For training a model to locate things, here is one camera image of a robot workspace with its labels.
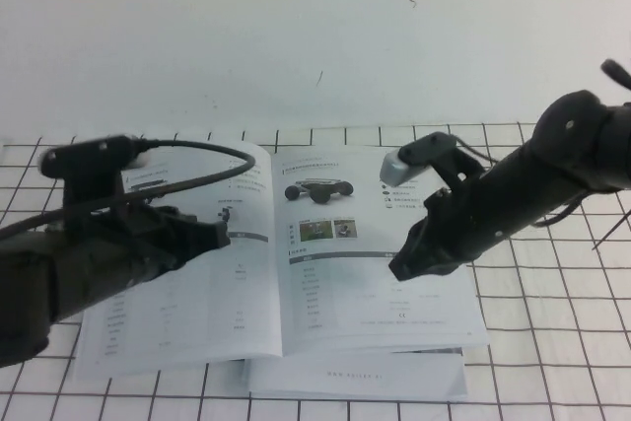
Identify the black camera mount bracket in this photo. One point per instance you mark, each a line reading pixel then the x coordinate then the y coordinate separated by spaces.
pixel 89 160
pixel 443 152

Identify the black right camera mount bracket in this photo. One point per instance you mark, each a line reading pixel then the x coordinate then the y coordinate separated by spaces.
pixel 443 152

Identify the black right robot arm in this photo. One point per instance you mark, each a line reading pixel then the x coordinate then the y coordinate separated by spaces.
pixel 552 169

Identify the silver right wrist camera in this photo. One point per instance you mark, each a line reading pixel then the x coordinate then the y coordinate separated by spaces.
pixel 399 169

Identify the black left camera mount bracket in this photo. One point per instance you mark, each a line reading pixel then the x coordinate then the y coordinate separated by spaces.
pixel 89 160

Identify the closed white book with print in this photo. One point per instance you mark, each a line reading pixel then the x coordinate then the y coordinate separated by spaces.
pixel 370 375

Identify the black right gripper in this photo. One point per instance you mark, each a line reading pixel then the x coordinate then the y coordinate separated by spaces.
pixel 448 238

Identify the white grid-pattern tablecloth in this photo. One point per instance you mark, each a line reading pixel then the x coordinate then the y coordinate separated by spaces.
pixel 542 317

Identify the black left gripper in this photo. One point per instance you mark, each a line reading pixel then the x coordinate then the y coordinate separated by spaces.
pixel 138 243

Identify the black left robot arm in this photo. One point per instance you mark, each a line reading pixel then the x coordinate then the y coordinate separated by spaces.
pixel 34 293

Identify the white product manual book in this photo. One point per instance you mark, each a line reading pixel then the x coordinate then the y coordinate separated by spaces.
pixel 345 293

